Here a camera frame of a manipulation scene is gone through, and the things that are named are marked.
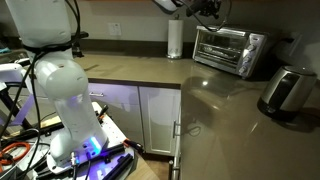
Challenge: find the black camera on stand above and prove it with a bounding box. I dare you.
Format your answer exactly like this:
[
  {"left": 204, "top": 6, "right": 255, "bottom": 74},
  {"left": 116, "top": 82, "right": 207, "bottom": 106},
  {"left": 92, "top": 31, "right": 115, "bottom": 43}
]
[{"left": 71, "top": 30, "right": 90, "bottom": 58}]

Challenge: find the oven wire rack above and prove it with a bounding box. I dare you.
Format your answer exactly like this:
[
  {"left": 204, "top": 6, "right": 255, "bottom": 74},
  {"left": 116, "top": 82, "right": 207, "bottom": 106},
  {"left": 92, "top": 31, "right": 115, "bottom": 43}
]
[{"left": 199, "top": 45, "right": 240, "bottom": 62}]

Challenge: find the stainless steel electric kettle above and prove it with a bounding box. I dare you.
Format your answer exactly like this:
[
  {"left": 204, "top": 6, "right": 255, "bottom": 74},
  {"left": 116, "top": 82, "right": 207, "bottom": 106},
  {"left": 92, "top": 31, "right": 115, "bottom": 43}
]
[{"left": 256, "top": 65, "right": 319, "bottom": 122}]

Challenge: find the white wall outlet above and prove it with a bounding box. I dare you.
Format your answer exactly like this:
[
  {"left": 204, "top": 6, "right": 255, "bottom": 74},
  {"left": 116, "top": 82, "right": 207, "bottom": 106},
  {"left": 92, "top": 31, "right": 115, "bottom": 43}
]
[{"left": 108, "top": 21, "right": 123, "bottom": 37}]

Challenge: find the white lower cabinet door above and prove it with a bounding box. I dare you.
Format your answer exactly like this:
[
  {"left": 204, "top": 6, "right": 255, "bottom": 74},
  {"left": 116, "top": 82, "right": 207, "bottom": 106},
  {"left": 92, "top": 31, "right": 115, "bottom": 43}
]
[
  {"left": 137, "top": 85, "right": 182, "bottom": 157},
  {"left": 85, "top": 82, "right": 145, "bottom": 148}
]

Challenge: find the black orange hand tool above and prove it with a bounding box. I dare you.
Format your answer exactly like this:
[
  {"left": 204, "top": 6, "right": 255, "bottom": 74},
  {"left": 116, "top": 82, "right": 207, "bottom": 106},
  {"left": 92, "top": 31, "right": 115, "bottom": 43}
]
[
  {"left": 122, "top": 137, "right": 145, "bottom": 155},
  {"left": 96, "top": 104, "right": 110, "bottom": 122}
]

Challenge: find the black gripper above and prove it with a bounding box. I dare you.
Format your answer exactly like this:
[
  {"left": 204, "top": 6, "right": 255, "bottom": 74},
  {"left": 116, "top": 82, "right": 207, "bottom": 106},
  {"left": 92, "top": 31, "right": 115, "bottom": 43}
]
[{"left": 198, "top": 0, "right": 224, "bottom": 20}]

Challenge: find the white paper towel roll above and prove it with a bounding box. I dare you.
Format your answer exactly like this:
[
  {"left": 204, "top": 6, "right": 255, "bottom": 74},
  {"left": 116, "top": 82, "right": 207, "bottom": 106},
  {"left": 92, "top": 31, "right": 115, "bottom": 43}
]
[{"left": 166, "top": 17, "right": 185, "bottom": 60}]

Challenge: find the glass toaster oven door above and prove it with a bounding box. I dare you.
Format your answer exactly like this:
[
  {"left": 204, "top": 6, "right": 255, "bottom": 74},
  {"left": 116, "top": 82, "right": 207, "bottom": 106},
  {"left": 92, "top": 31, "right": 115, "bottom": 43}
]
[{"left": 193, "top": 27, "right": 250, "bottom": 73}]

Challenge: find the orange cable coil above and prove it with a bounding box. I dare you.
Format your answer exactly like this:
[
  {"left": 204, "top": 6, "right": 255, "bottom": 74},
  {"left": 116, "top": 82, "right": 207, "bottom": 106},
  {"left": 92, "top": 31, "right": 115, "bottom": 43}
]
[{"left": 0, "top": 141, "right": 32, "bottom": 167}]

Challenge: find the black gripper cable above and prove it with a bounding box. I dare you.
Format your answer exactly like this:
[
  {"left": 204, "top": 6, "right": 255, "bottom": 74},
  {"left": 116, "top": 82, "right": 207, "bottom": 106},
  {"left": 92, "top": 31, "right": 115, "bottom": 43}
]
[{"left": 181, "top": 0, "right": 233, "bottom": 33}]

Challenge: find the silver cabinet door handle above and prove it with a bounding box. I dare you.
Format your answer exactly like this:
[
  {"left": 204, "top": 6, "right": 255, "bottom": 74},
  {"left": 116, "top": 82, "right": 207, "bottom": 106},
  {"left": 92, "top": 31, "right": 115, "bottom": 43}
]
[
  {"left": 87, "top": 91, "right": 105, "bottom": 99},
  {"left": 172, "top": 120, "right": 182, "bottom": 140}
]

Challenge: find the stainless steel toaster oven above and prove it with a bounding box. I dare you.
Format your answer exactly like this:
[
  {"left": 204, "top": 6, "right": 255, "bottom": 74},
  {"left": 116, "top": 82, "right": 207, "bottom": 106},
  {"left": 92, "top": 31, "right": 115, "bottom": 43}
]
[{"left": 192, "top": 25, "right": 270, "bottom": 80}]

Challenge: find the white stand frame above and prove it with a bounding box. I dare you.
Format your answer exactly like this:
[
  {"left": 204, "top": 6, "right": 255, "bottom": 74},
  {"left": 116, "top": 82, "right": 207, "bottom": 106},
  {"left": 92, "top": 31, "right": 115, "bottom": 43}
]
[{"left": 0, "top": 57, "right": 36, "bottom": 128}]

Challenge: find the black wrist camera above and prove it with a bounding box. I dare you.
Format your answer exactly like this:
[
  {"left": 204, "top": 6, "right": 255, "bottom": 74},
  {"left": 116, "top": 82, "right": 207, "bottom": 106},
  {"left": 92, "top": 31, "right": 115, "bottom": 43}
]
[{"left": 185, "top": 0, "right": 202, "bottom": 18}]

